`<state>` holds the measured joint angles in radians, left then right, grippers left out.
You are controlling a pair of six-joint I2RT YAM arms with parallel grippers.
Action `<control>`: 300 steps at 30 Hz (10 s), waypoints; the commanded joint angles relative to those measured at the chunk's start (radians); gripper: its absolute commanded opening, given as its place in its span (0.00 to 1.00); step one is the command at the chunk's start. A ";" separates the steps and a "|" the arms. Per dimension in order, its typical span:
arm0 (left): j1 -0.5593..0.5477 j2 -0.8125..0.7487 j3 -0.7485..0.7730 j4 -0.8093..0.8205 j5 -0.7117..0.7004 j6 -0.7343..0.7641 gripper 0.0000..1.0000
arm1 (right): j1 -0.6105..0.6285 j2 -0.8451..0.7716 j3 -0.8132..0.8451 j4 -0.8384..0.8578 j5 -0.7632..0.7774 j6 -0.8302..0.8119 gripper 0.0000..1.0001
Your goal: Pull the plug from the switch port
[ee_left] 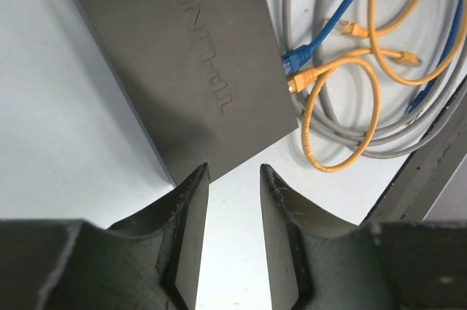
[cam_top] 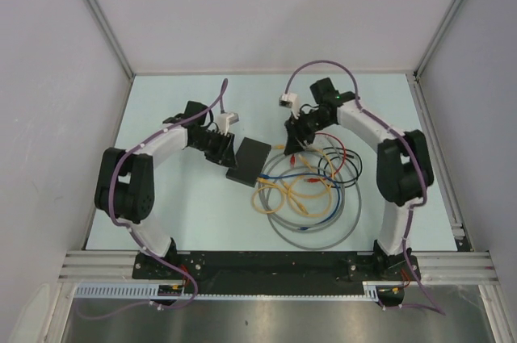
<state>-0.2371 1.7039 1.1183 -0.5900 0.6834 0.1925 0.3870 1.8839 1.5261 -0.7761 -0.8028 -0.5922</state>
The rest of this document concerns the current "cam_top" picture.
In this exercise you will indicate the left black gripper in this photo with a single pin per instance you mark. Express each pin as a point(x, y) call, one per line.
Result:
point(224, 154)

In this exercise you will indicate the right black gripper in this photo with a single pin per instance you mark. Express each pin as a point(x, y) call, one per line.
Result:
point(296, 130)

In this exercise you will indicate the black network switch box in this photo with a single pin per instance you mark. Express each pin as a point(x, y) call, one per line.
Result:
point(251, 158)

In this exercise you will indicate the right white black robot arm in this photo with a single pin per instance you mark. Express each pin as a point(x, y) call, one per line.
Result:
point(403, 164)

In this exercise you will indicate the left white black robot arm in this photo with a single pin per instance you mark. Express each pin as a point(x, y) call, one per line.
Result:
point(125, 189)

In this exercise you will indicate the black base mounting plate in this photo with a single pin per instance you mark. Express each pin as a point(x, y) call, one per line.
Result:
point(258, 268)

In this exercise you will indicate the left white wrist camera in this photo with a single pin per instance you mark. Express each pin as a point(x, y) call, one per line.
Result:
point(225, 120)

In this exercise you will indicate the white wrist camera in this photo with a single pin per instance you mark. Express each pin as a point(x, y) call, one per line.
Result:
point(225, 120)
point(292, 102)

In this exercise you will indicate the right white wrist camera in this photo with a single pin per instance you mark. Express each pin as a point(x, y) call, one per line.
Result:
point(292, 102)

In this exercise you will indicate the right aluminium side rail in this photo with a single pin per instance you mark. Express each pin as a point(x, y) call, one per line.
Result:
point(442, 176)

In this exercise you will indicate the grey slotted cable duct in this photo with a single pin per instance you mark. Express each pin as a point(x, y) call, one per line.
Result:
point(352, 291)

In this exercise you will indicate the aluminium front frame rail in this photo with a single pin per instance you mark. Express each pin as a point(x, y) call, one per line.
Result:
point(430, 267)

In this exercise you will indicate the left aluminium corner post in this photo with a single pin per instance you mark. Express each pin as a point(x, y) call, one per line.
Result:
point(107, 32)

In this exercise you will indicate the aluminium corner post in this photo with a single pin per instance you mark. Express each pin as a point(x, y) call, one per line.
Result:
point(445, 23)
point(107, 32)

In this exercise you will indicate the right aluminium corner post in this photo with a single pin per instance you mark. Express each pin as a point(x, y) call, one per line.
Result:
point(445, 23)

